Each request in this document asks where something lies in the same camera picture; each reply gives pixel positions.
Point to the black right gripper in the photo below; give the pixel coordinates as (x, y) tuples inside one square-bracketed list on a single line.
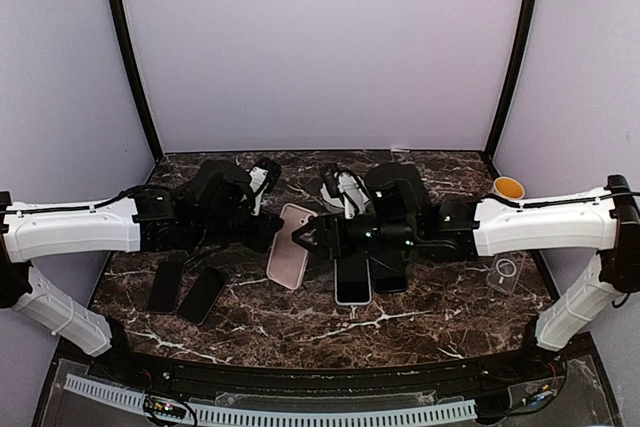
[(323, 226)]

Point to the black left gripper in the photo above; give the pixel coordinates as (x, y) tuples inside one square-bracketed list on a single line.
[(269, 225)]

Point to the pink phone case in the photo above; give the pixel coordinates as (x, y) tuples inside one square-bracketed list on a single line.
[(287, 261)]

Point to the lavender phone case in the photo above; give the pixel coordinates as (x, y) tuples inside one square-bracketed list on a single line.
[(354, 282)]

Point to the black smartphone silver edge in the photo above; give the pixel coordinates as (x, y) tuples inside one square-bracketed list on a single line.
[(354, 279)]

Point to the black phone case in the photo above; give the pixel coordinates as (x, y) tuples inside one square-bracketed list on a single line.
[(388, 273)]

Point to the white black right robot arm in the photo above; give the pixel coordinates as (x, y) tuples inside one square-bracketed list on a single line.
[(605, 219)]

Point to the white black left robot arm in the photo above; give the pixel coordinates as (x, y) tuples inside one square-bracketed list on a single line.
[(220, 205)]

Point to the clear magsafe phone case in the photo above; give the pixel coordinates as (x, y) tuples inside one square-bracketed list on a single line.
[(505, 271)]

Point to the white scalloped bowl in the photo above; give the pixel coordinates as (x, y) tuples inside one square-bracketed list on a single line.
[(333, 204)]

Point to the white mug yellow inside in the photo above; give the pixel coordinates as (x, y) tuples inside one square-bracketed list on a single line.
[(508, 188)]

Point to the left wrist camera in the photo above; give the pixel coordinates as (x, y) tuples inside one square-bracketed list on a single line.
[(264, 175)]

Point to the white slotted cable duct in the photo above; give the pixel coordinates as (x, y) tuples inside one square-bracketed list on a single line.
[(239, 410)]

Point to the black front table rail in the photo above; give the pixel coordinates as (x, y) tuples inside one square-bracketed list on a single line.
[(470, 378)]

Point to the black left corner post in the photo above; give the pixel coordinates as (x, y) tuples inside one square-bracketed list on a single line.
[(128, 57)]

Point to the black corner post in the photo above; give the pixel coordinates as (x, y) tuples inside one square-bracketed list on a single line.
[(516, 59), (128, 57)]

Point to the black right corner post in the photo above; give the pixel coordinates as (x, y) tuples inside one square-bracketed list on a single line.
[(516, 59)]

